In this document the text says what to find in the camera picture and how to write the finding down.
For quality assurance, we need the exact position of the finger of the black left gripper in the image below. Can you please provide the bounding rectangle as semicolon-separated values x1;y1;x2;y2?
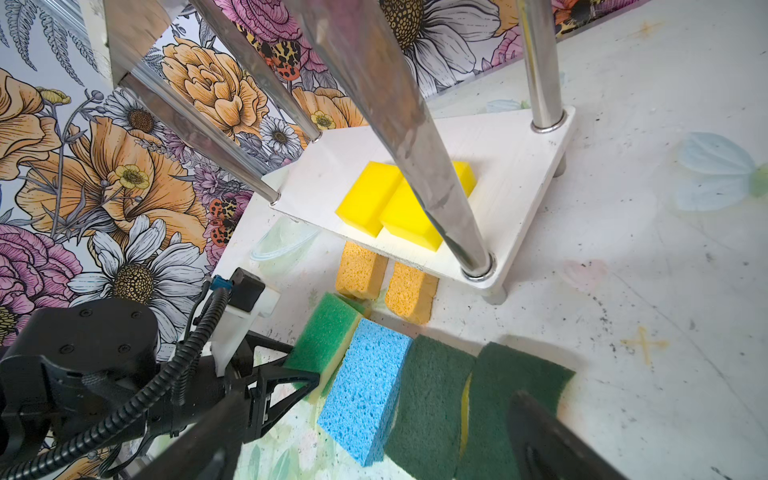
239;331;294;369
245;364;320;443

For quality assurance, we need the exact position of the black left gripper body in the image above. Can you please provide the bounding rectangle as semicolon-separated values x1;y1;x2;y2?
146;353;264;443

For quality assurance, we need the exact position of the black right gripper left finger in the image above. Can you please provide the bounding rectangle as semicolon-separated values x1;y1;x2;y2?
134;393;248;480

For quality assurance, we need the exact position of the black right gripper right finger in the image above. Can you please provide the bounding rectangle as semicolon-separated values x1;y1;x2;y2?
507;392;626;480

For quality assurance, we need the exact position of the blue cellulose sponge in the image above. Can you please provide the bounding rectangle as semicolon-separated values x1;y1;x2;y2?
318;319;412;467

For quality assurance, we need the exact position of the green scrub sponge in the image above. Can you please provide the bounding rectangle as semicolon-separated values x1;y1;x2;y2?
283;293;368;403

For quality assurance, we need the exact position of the yellow sponge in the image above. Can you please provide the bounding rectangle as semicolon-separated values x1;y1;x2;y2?
335;162;403;237
380;179;443;252

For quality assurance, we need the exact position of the white two-tier shelf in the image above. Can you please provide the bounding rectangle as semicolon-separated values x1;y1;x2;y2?
79;1;575;304

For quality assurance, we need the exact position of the dark green scouring sponge right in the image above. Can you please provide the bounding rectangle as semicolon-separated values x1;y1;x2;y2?
455;341;576;480

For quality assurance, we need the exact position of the dark green scouring sponge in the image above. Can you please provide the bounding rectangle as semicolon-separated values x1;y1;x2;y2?
455;341;576;480
384;336;475;479

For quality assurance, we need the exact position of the dark green scouring sponge left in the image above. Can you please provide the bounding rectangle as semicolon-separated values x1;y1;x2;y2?
384;336;475;479

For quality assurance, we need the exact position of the orange cellulose sponge left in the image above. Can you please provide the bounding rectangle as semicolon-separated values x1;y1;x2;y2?
335;242;388;300

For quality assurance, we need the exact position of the orange cellulose sponge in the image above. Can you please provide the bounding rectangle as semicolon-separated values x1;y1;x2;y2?
385;262;438;325
335;242;388;300

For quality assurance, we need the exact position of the orange cellulose sponge right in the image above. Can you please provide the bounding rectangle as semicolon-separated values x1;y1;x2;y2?
385;262;438;325

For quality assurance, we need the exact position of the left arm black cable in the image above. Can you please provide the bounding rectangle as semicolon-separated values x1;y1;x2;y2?
0;287;232;480

